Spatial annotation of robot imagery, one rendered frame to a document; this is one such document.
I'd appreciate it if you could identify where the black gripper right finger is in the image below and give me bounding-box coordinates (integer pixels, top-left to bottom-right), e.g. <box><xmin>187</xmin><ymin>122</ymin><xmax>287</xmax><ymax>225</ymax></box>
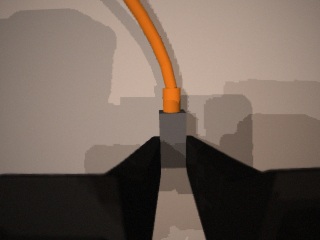
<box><xmin>186</xmin><ymin>136</ymin><xmax>320</xmax><ymax>240</ymax></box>

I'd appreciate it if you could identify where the grey plug with orange cable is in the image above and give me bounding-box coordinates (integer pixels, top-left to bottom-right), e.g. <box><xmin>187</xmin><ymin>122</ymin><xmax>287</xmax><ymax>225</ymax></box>
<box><xmin>123</xmin><ymin>0</ymin><xmax>186</xmax><ymax>169</ymax></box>

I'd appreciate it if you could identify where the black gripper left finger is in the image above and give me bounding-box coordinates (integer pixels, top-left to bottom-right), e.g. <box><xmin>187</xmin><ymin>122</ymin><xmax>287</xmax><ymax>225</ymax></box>
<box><xmin>0</xmin><ymin>136</ymin><xmax>161</xmax><ymax>240</ymax></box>

